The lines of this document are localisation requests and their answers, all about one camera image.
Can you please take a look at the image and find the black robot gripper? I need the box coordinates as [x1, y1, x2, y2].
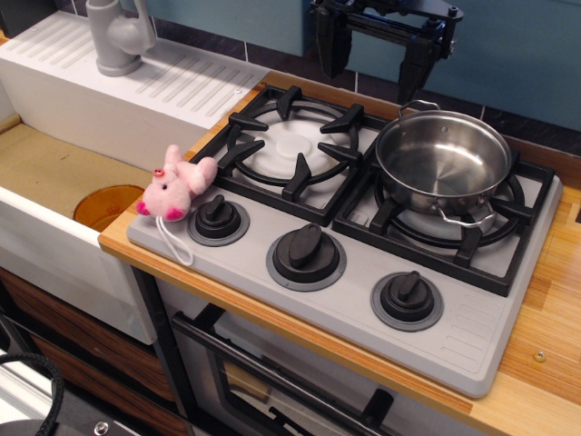
[311, 1, 464, 104]

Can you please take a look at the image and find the stainless steel pan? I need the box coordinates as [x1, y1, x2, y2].
[375, 100, 514, 228]

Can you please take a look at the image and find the pink stuffed pig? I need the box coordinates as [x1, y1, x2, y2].
[135, 144, 219, 267]

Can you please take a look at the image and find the grey toy stove top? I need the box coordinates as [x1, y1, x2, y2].
[127, 86, 563, 397]

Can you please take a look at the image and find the black middle stove knob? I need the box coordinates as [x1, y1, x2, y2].
[266, 223, 347, 292]

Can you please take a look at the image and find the black stove knob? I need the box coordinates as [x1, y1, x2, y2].
[266, 223, 347, 292]
[370, 271, 444, 332]
[187, 194, 251, 247]

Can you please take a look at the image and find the black left stove knob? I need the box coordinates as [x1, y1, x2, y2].
[187, 194, 251, 247]

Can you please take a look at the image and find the black right stove knob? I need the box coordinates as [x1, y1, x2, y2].
[370, 271, 444, 332]

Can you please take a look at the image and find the black left burner grate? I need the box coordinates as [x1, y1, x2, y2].
[192, 85, 386, 226]

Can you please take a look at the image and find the black burner grate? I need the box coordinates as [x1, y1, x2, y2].
[192, 85, 386, 226]
[332, 142, 560, 297]

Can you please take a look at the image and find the white left burner cap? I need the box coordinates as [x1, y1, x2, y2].
[244, 120, 343, 179]

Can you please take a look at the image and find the black right burner grate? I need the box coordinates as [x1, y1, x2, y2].
[332, 142, 560, 297]

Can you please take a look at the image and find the grey toy faucet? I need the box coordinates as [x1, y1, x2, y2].
[86, 0, 156, 77]

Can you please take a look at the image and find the white toy sink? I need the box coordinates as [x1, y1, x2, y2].
[1, 12, 267, 344]

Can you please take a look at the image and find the orange plastic bowl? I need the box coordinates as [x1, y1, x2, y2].
[73, 184, 144, 232]

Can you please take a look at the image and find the toy oven door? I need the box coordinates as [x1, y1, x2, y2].
[157, 281, 479, 435]

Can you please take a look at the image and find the wooden drawer cabinet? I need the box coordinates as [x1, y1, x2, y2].
[1, 270, 192, 435]

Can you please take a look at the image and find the black oven door handle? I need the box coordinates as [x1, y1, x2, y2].
[171, 304, 393, 435]

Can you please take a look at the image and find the black braided cable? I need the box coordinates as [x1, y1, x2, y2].
[0, 352, 66, 436]

